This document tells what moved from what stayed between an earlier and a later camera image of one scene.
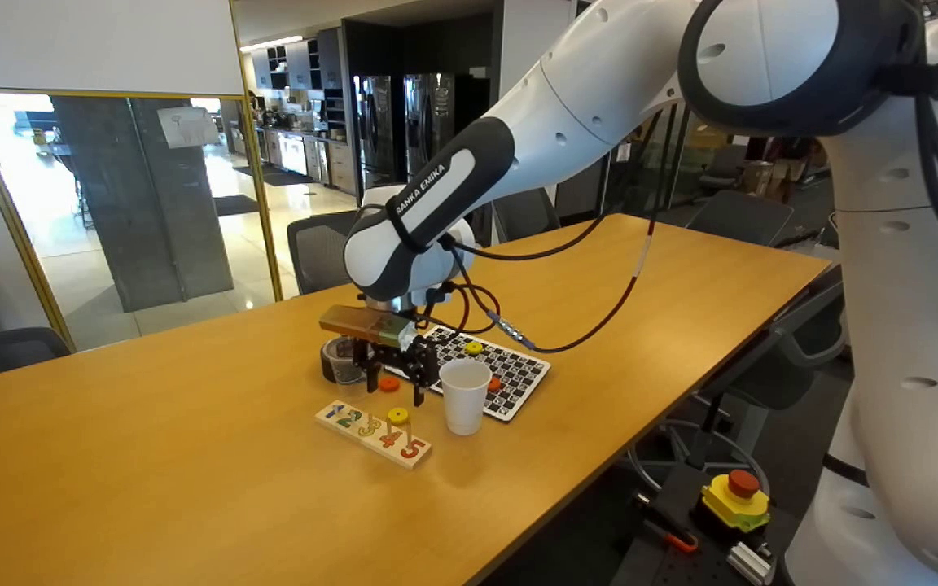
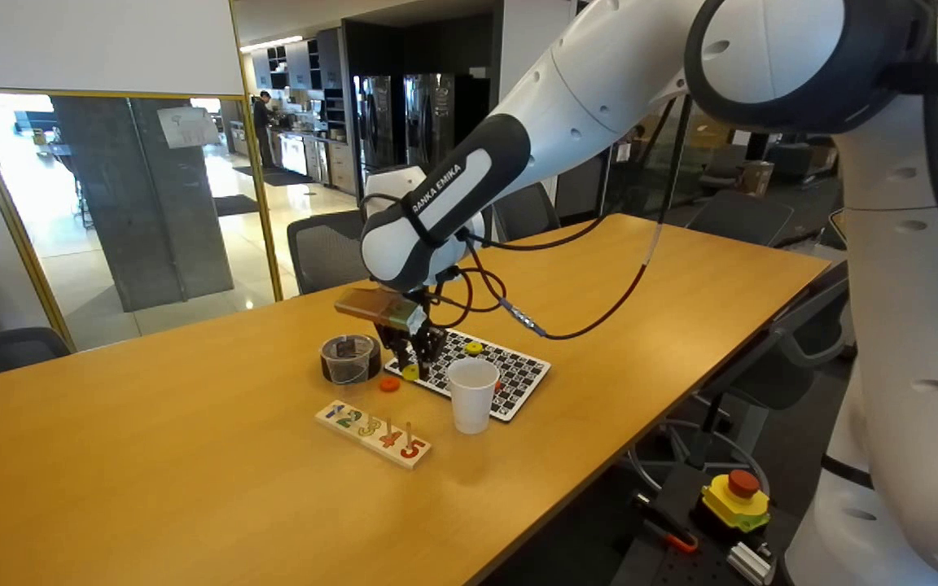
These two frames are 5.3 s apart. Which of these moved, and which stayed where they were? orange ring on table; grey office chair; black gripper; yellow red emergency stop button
Moved: black gripper
Stayed: grey office chair; yellow red emergency stop button; orange ring on table
